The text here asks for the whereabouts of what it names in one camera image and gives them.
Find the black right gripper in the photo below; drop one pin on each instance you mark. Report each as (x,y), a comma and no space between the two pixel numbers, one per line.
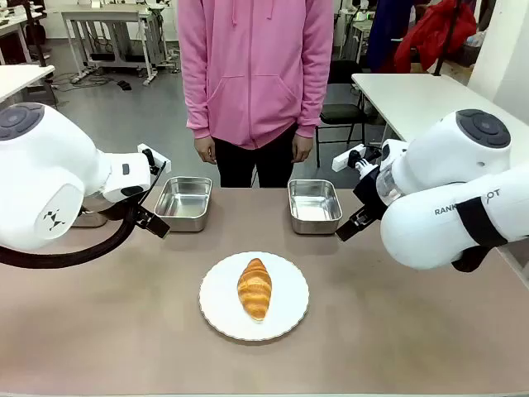
(370,194)

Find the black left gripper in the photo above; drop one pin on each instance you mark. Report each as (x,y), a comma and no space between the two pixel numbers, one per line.
(139,214)

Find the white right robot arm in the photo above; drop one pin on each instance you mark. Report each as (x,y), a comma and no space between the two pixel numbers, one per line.
(450,165)

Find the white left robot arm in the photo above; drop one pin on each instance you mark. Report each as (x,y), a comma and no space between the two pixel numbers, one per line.
(49,165)

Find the steel rectangular container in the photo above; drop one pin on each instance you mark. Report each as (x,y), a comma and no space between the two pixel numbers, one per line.
(315,204)
(184,202)

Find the golden croissant bread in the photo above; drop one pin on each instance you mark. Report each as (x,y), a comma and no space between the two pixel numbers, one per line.
(254,289)

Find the person's right hand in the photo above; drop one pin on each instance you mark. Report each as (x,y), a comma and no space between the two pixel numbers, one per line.
(206,149)

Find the person's left hand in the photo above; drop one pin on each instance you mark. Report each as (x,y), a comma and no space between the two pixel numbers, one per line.
(301,148)

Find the white scalloped plate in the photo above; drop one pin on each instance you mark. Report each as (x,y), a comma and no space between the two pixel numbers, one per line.
(219,297)

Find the black trousers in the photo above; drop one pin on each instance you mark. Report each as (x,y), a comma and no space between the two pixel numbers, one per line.
(256,165)

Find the black office chair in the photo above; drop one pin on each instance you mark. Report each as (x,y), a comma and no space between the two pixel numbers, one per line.
(343,111)

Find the large white side table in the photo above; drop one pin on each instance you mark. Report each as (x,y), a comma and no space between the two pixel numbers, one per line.
(413,99)

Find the pink hoodie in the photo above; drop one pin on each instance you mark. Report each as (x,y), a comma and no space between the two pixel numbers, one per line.
(256,70)

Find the small white side table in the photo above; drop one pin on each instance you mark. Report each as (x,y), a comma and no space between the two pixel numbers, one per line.
(20,80)

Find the white metal workbench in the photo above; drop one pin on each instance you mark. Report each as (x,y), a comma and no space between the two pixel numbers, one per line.
(111,25)

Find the red jacket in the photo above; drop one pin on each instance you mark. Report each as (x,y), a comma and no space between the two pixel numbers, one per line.
(434,33)

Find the black vertical pole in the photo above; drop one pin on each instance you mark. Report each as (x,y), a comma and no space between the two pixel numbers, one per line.
(445,37)

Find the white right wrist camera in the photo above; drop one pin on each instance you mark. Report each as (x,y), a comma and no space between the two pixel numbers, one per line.
(343,160)

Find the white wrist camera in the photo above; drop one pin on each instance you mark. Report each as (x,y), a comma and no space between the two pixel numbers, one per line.
(159,155)
(343,160)

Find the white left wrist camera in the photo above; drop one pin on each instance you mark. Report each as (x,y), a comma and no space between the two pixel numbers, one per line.
(159,155)

